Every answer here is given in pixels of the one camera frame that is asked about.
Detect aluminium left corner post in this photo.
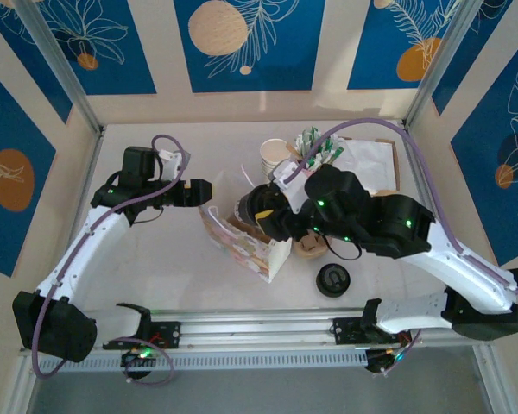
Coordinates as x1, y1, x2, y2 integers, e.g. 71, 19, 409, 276
12, 0, 104, 135

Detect white paper napkins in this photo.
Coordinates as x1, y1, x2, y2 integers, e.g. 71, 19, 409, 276
338, 138, 395, 194

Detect stack of black cup lids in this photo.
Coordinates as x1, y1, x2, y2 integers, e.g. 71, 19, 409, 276
315, 264, 351, 298

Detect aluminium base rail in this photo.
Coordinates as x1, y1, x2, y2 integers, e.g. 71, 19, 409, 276
19, 305, 458, 361

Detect right controller board with wires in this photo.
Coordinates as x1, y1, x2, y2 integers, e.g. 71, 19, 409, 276
364, 344, 409, 376

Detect aluminium left side rail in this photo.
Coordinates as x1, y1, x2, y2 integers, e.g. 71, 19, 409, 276
47, 129, 107, 303

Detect white patterned paper bag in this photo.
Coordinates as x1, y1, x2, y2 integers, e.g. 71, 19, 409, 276
197, 163, 293, 285

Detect aluminium right side rail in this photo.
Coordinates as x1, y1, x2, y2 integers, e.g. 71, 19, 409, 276
400, 124, 458, 277

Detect controller board with wires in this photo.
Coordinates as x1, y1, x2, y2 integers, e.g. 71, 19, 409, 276
120, 342, 165, 380
364, 344, 409, 376

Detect stack of white paper cups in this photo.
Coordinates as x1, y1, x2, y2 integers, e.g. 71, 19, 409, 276
259, 138, 293, 182

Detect paper cup with dark sleeve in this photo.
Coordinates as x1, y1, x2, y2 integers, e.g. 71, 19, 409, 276
234, 189, 264, 229

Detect black cup lid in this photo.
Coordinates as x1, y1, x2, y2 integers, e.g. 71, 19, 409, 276
240, 187, 269, 219

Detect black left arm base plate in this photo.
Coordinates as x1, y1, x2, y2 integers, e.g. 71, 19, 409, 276
148, 321, 182, 348

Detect grey slotted cable duct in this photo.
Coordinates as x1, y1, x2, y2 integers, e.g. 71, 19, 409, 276
38, 348, 369, 372

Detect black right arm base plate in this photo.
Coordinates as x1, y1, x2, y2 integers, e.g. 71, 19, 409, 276
332, 317, 364, 346

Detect left controller board with wires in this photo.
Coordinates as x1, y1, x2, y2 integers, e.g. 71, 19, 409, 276
120, 342, 165, 380

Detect aluminium right corner post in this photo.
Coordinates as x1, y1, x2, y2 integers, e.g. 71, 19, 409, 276
403, 0, 480, 130

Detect green white sugar sachet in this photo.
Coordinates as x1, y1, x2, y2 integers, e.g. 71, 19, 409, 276
325, 145, 346, 167
294, 132, 312, 156
319, 134, 338, 163
302, 125, 325, 150

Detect aluminium corner post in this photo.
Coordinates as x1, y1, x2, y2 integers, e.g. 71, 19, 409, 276
12, 0, 104, 135
403, 0, 480, 130

